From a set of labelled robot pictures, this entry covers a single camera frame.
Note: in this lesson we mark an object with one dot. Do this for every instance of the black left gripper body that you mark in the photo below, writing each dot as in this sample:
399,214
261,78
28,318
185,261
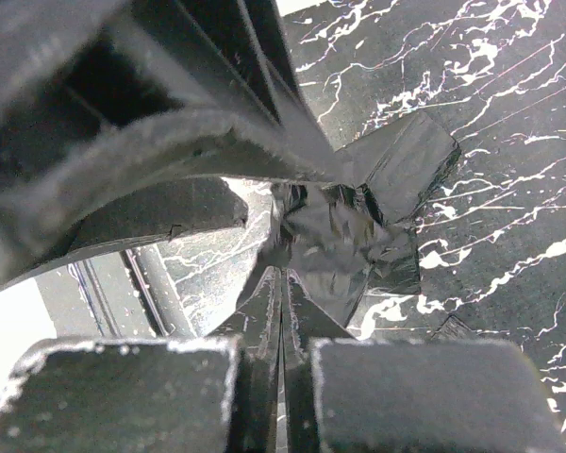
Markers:
41,44

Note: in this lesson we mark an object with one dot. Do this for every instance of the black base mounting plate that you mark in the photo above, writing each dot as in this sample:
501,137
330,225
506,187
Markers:
121,294

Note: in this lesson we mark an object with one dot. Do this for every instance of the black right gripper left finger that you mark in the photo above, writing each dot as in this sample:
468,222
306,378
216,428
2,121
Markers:
217,393

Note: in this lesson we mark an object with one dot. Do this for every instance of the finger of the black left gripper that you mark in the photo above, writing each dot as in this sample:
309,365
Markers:
35,216
225,64

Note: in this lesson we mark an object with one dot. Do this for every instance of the black trash bag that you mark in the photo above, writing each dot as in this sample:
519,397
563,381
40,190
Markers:
343,240

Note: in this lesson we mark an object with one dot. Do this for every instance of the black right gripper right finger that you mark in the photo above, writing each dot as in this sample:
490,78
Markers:
346,395

